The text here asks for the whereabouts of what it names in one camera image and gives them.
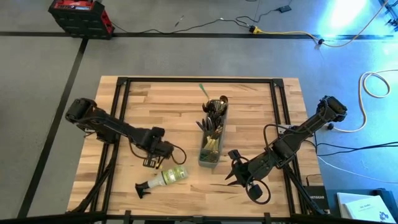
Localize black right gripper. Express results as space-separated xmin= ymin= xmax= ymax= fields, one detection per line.
xmin=224 ymin=149 xmax=277 ymax=200

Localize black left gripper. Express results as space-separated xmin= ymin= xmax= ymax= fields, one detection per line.
xmin=142 ymin=126 xmax=175 ymax=170

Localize grey plastic cutlery basket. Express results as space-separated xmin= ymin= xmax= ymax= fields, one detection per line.
xmin=197 ymin=95 xmax=231 ymax=169

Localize spray bottle green label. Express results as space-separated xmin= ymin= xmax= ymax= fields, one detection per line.
xmin=134 ymin=165 xmax=190 ymax=200

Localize black Netgear box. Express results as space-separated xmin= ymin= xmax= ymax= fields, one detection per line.
xmin=304 ymin=185 xmax=331 ymax=214

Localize white paper sheet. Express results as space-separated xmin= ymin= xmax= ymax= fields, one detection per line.
xmin=336 ymin=192 xmax=368 ymax=218

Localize white printed booklet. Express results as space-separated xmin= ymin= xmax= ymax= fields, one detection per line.
xmin=344 ymin=195 xmax=397 ymax=223

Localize red and black toolbox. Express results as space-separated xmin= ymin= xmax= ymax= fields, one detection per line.
xmin=49 ymin=0 xmax=115 ymax=40

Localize black tripod legs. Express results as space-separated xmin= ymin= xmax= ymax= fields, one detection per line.
xmin=379 ymin=0 xmax=398 ymax=30

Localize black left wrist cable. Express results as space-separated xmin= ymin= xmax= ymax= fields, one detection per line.
xmin=128 ymin=136 xmax=188 ymax=166

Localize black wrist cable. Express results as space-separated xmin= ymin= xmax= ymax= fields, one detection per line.
xmin=244 ymin=178 xmax=272 ymax=205
xmin=128 ymin=136 xmax=188 ymax=166

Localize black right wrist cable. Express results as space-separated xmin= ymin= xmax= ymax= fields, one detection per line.
xmin=244 ymin=178 xmax=272 ymax=205

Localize green-handled fork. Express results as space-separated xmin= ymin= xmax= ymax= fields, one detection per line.
xmin=201 ymin=151 xmax=219 ymax=163

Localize black floor cable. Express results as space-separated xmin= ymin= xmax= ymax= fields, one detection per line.
xmin=111 ymin=0 xmax=293 ymax=34

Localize thin white cable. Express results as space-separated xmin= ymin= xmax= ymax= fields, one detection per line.
xmin=317 ymin=155 xmax=398 ymax=185

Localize black cable bundle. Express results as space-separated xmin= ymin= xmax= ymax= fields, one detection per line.
xmin=303 ymin=140 xmax=398 ymax=157

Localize thick white cable loop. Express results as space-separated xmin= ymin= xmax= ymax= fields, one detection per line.
xmin=337 ymin=68 xmax=398 ymax=133

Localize yellow extension cord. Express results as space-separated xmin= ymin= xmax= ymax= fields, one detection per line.
xmin=248 ymin=0 xmax=390 ymax=49

